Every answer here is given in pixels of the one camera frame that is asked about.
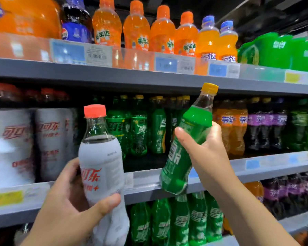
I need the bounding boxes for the orange Fanta multipack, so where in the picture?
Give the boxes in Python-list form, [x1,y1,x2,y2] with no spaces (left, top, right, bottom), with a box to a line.
[0,0,63,39]

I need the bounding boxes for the row of green-capped lime bottles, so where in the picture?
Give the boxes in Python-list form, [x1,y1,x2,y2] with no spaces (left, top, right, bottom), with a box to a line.
[290,97,308,151]

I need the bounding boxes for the person's right hand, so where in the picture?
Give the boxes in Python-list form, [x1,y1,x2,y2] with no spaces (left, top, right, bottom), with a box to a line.
[174,122,237,190]

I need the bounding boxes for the person's left hand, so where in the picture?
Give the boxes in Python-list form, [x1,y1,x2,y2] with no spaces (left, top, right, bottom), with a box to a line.
[22,158,122,246]

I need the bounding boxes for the large cola bottle blue cap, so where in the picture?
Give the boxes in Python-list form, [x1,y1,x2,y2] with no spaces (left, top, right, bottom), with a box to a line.
[61,0,93,44]

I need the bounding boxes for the row of green soda bottles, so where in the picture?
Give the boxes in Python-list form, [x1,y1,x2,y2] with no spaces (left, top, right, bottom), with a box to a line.
[128,192,224,246]

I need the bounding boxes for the orange soda bottle dark cap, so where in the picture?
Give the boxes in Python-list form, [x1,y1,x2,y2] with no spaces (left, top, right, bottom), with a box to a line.
[230,98,249,157]
[214,98,235,152]

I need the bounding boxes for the row of dark green bottles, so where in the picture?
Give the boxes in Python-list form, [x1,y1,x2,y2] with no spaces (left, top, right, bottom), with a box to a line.
[105,95,150,157]

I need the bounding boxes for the row of shelf price tags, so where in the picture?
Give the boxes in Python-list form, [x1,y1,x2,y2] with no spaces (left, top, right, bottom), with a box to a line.
[0,148,308,209]
[0,32,308,86]

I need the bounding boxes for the orange soda bottle blue cap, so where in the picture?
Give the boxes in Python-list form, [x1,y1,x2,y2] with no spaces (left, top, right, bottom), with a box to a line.
[196,15,220,62]
[217,20,240,64]

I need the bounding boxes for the purple label bottle blue cap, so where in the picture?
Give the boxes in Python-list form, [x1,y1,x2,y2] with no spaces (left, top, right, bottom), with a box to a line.
[272,98,288,150]

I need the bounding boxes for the person's right forearm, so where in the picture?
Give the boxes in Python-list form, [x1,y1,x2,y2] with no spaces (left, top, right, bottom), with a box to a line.
[210,166,301,246]

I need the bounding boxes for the grey store shelving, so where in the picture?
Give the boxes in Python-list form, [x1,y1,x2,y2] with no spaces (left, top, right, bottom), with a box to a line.
[0,32,308,246]

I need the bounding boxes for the purple label bottle yellow cap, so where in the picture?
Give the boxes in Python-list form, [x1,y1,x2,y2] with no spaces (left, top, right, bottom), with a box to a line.
[246,97,263,152]
[260,97,276,151]

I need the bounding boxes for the green soda bottle yellow cap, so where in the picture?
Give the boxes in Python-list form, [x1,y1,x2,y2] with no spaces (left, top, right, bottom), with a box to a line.
[159,82,220,196]

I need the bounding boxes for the row of purple label bottles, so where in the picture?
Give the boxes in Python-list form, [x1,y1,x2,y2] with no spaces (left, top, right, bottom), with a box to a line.
[262,172,308,221]

